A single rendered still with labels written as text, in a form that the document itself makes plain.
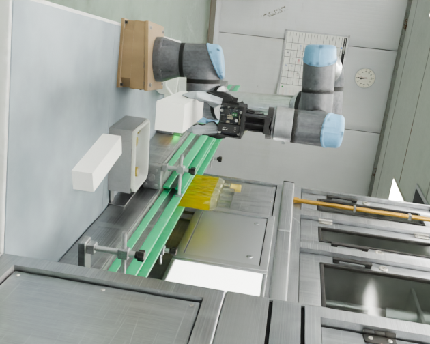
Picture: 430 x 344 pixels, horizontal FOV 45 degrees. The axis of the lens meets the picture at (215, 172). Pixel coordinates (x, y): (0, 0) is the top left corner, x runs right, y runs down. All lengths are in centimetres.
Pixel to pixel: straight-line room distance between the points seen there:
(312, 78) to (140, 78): 69
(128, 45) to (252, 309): 101
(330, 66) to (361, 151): 693
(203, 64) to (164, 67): 13
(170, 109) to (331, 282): 108
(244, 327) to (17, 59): 70
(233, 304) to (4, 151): 57
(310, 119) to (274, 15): 665
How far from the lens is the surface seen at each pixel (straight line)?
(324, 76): 123
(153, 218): 179
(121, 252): 134
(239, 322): 102
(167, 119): 110
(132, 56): 174
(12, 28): 116
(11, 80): 116
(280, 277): 185
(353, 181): 829
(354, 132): 805
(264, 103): 168
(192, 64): 177
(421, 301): 201
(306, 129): 114
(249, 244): 203
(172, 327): 101
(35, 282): 114
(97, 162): 152
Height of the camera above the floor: 132
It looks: 7 degrees down
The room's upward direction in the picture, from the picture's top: 98 degrees clockwise
